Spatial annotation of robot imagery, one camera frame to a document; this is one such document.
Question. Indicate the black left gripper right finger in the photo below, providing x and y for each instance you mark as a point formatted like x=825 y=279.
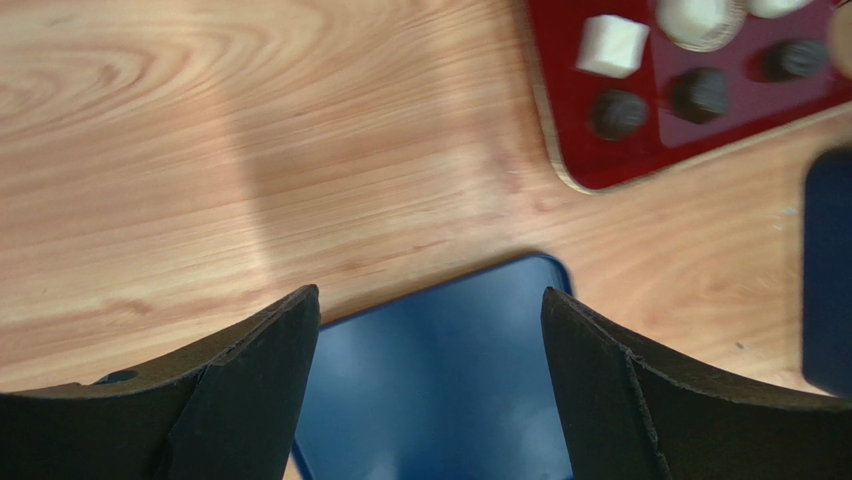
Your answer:
x=632 y=408

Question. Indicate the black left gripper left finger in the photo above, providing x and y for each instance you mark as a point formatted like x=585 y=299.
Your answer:
x=223 y=407

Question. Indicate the dark blue chocolate box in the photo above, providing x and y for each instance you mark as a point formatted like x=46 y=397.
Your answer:
x=826 y=290

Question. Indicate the dark chocolate front left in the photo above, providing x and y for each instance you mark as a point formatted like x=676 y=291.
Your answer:
x=617 y=114

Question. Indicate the dark chocolate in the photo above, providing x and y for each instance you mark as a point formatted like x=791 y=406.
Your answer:
x=700 y=95
x=617 y=114
x=793 y=60

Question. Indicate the red chocolate tray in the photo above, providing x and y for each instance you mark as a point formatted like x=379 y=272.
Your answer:
x=565 y=95

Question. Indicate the dark chocolate front middle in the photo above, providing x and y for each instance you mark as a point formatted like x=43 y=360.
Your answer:
x=700 y=95

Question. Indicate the white cube chocolate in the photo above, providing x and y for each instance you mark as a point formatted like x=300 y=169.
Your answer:
x=612 y=46

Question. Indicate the dark chocolate front right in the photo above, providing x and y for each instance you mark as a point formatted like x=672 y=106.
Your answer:
x=793 y=60

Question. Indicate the oval white chocolate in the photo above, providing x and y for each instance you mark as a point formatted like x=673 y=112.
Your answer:
x=773 y=9

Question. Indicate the dark blue box lid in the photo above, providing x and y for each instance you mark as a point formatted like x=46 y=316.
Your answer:
x=450 y=382

